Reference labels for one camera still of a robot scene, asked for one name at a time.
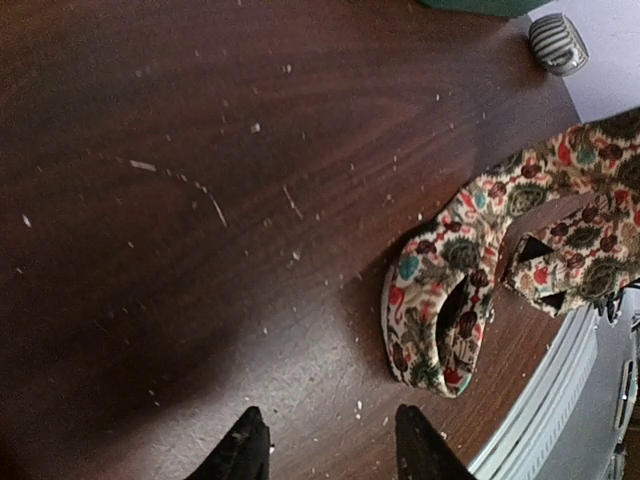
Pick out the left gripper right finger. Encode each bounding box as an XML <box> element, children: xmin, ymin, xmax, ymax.
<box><xmin>395</xmin><ymin>404</ymin><xmax>476</xmax><ymax>480</ymax></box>

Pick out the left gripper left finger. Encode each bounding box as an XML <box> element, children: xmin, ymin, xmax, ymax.
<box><xmin>186</xmin><ymin>406</ymin><xmax>271</xmax><ymax>480</ymax></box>

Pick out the patterned paisley necktie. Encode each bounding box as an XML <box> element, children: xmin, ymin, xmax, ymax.
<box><xmin>381</xmin><ymin>109</ymin><xmax>639</xmax><ymax>398</ymax></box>

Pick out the striped ceramic mug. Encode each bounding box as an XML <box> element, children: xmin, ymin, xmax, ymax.
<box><xmin>528</xmin><ymin>13</ymin><xmax>590</xmax><ymax>77</ymax></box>

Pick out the dark green compartment organizer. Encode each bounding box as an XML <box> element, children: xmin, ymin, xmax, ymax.
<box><xmin>419</xmin><ymin>0</ymin><xmax>551</xmax><ymax>19</ymax></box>

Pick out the front aluminium rail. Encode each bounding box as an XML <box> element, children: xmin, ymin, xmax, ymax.
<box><xmin>469</xmin><ymin>288</ymin><xmax>639</xmax><ymax>479</ymax></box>

